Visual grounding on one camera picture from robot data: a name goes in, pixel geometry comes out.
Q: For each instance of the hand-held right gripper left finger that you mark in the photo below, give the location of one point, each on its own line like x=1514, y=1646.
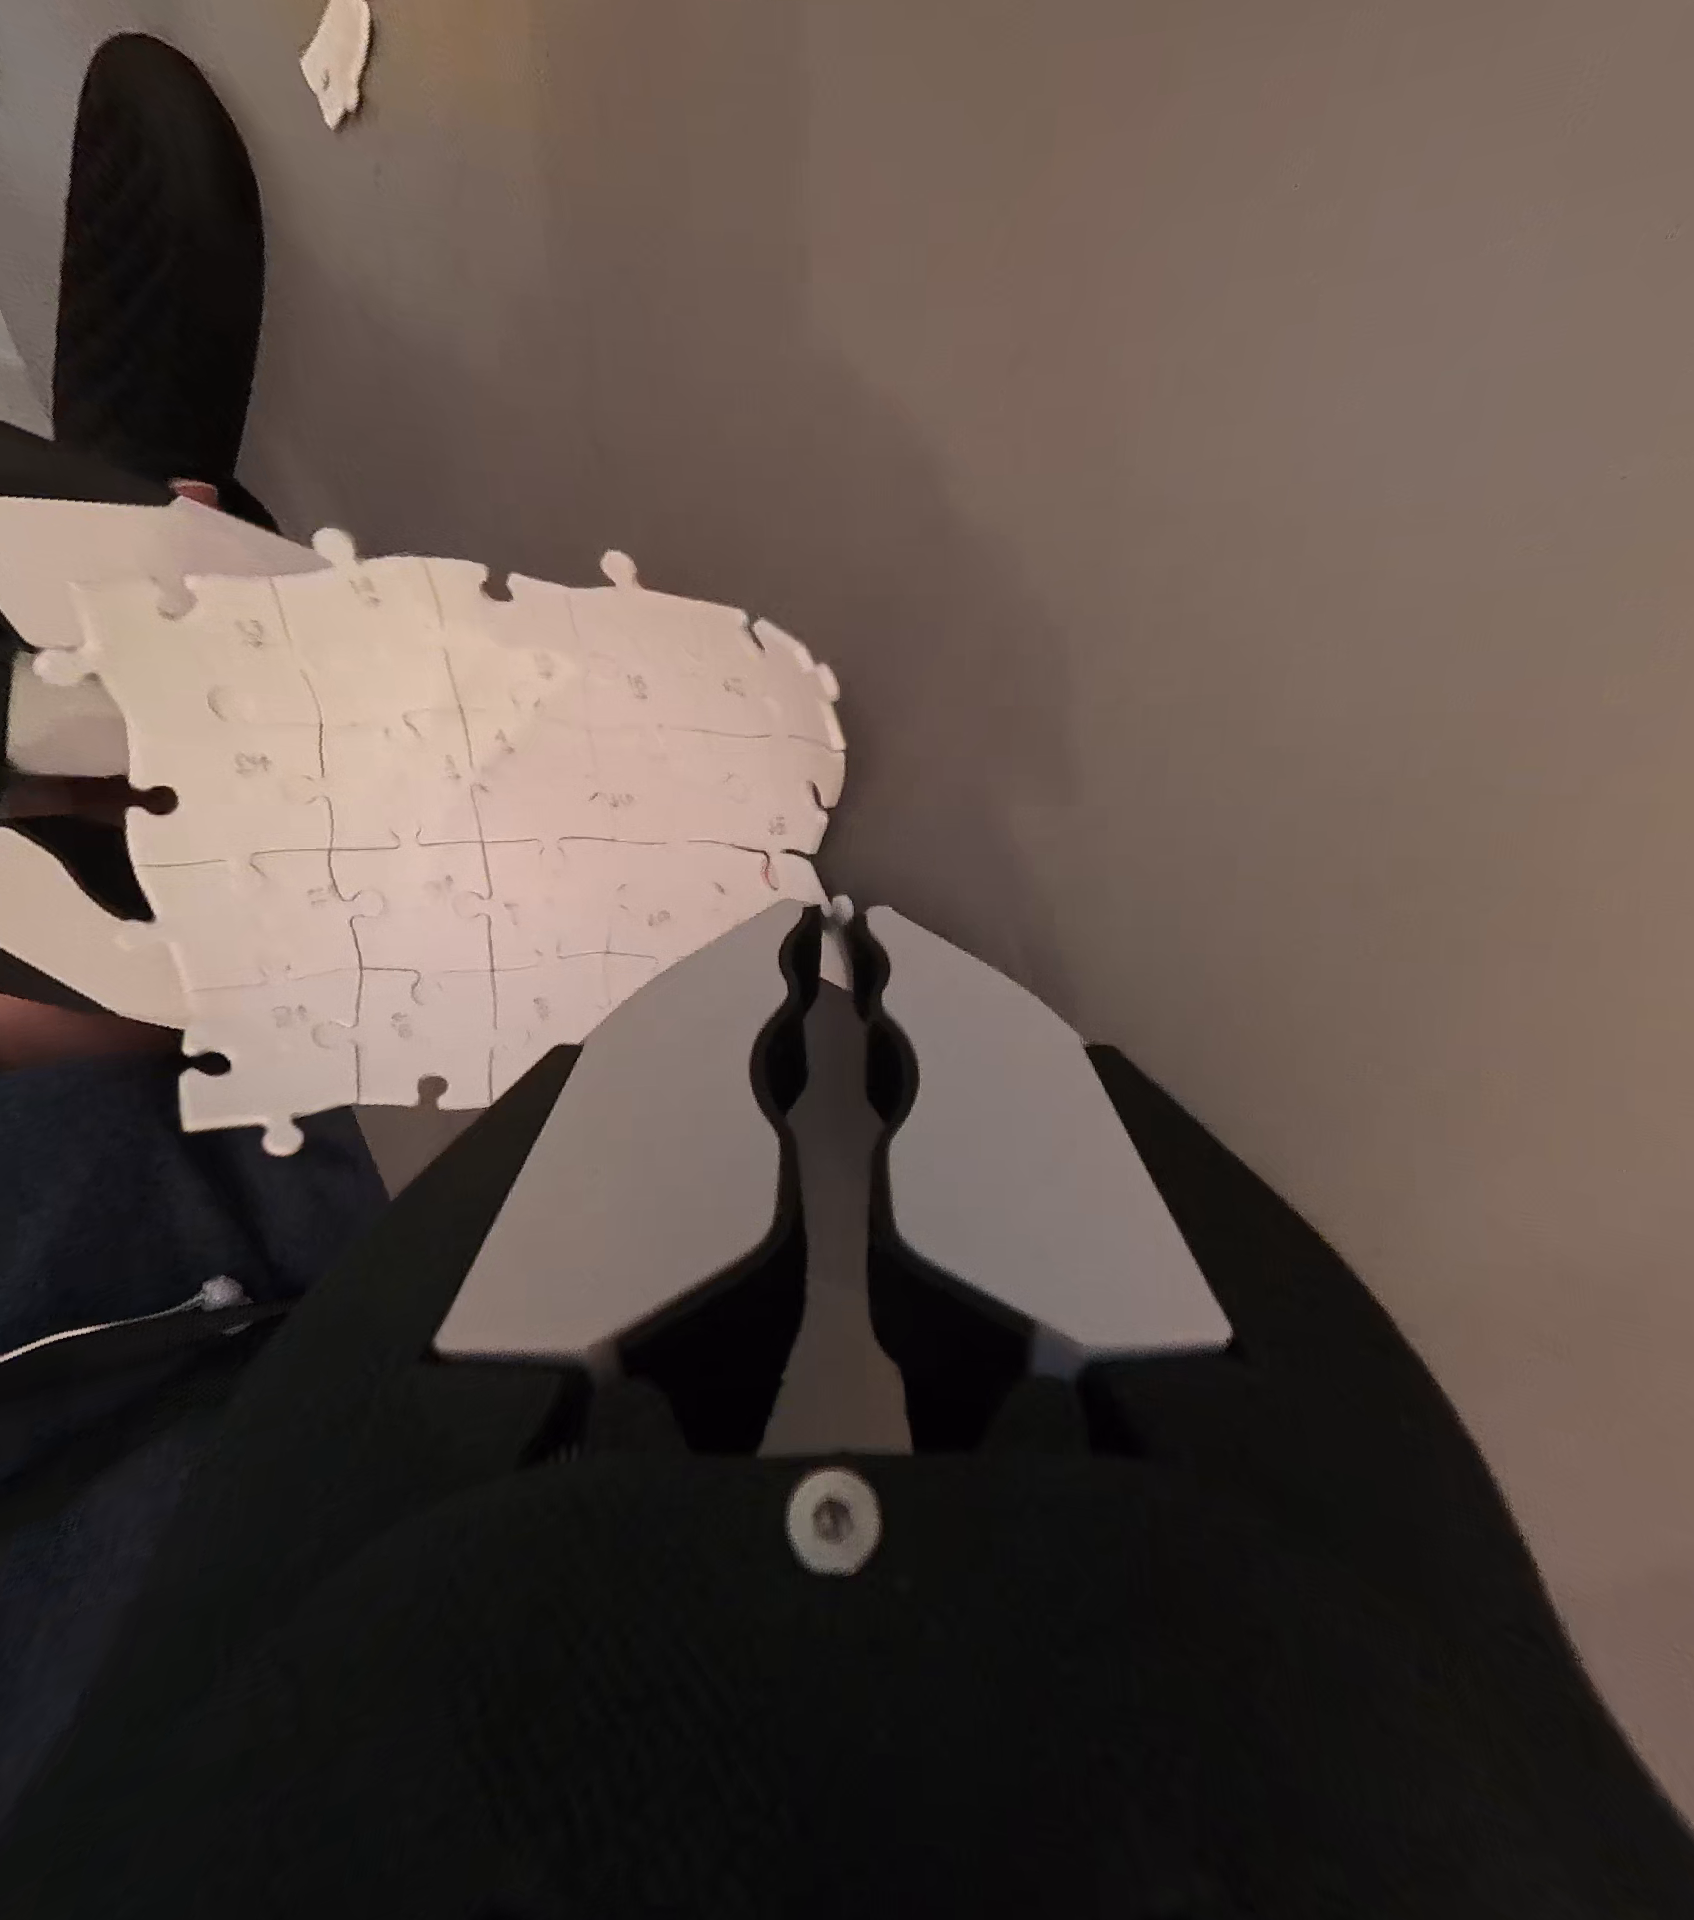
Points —
x=623, y=1201

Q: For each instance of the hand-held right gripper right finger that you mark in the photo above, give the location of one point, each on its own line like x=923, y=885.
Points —
x=1059, y=1201

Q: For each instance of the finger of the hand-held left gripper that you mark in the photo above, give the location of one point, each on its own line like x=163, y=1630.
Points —
x=98, y=546
x=52, y=900

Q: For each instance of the white puzzle piece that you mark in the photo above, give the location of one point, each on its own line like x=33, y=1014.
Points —
x=838, y=937

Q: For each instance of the assembled white puzzle section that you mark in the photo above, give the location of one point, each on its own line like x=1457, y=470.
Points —
x=458, y=811

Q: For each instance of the person's left forearm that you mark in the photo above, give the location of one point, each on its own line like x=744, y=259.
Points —
x=23, y=1027

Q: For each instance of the scattered loose puzzle pieces group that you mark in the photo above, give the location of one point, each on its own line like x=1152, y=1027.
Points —
x=338, y=61

